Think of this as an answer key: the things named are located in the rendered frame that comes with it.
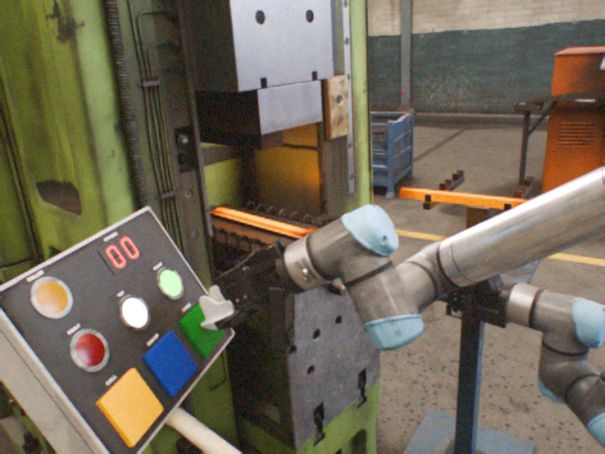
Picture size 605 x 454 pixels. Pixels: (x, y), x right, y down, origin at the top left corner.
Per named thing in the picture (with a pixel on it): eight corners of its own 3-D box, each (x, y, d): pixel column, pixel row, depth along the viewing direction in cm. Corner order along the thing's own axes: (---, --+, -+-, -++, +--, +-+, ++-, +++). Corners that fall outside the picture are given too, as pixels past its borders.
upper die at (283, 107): (322, 120, 122) (320, 79, 119) (261, 134, 108) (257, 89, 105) (214, 113, 149) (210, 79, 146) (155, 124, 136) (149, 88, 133)
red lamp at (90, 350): (114, 359, 68) (108, 332, 67) (81, 376, 65) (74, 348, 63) (104, 352, 70) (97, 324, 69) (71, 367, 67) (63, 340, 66)
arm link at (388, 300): (450, 314, 73) (415, 245, 73) (407, 350, 65) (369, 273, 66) (409, 325, 78) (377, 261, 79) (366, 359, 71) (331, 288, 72)
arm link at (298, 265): (340, 268, 78) (326, 291, 71) (316, 279, 80) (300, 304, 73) (314, 226, 77) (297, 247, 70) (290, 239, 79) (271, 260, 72)
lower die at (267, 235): (329, 256, 134) (327, 226, 131) (274, 285, 120) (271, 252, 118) (228, 226, 162) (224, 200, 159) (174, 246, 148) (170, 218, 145)
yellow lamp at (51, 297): (77, 308, 67) (70, 279, 65) (42, 323, 64) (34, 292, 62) (67, 302, 69) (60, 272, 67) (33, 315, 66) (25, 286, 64)
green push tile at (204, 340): (226, 333, 90) (202, 299, 88) (206, 358, 83) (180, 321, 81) (219, 337, 91) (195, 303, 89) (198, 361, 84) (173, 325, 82)
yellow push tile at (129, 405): (165, 408, 72) (134, 366, 71) (134, 446, 65) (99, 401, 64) (157, 412, 72) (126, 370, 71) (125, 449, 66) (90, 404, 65)
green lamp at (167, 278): (189, 291, 86) (185, 269, 84) (165, 303, 83) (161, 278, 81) (178, 287, 88) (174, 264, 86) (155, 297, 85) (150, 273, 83)
